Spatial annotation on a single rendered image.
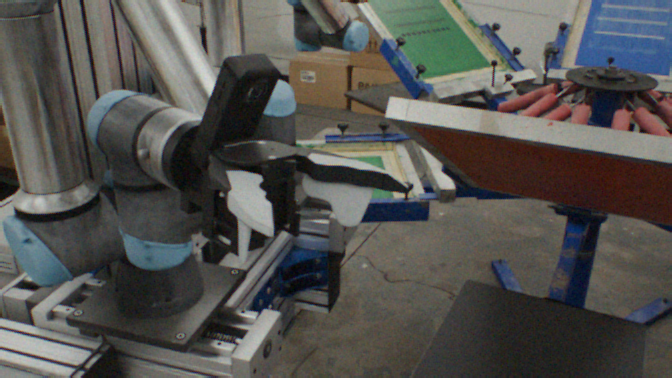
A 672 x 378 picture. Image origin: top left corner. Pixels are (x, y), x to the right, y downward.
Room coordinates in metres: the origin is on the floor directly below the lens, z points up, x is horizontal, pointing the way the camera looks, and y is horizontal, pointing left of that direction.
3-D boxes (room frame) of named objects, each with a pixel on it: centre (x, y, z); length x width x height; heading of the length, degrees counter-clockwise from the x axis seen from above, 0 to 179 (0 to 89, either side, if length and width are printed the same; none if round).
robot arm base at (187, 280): (0.90, 0.31, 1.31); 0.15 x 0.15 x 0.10
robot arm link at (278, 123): (1.38, 0.16, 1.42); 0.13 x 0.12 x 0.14; 48
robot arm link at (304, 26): (1.65, 0.07, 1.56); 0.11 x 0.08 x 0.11; 48
